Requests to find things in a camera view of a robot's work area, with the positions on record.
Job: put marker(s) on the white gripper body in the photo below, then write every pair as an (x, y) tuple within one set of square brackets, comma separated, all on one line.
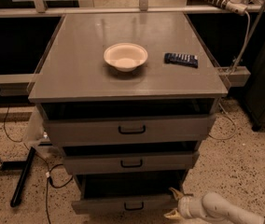
[(184, 206)]

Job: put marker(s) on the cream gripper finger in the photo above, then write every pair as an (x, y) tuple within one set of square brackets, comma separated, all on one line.
[(177, 193), (173, 215)]

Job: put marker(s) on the grey bottom drawer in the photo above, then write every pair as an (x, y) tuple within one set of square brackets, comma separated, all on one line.
[(127, 192)]

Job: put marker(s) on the grey drawer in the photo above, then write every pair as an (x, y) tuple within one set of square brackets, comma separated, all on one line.
[(127, 192), (128, 163), (96, 132)]

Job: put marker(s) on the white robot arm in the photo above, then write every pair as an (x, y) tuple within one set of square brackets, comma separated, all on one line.
[(212, 208)]

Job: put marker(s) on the grey middle drawer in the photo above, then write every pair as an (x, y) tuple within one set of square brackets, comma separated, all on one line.
[(128, 163)]

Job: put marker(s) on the grey top drawer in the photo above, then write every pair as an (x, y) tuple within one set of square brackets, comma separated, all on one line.
[(96, 132)]

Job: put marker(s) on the grey drawer cabinet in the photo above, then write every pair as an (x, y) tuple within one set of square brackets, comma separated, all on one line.
[(75, 82)]

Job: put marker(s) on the dark blue snack packet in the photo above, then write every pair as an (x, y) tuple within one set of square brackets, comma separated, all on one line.
[(181, 59)]

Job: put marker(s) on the black pole on floor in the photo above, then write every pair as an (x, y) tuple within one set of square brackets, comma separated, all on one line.
[(16, 198)]

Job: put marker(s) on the white power strip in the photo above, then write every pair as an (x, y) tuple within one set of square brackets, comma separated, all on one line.
[(235, 6)]

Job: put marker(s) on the grey metal frame rail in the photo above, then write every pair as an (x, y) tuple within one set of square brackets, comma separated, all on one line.
[(17, 84)]

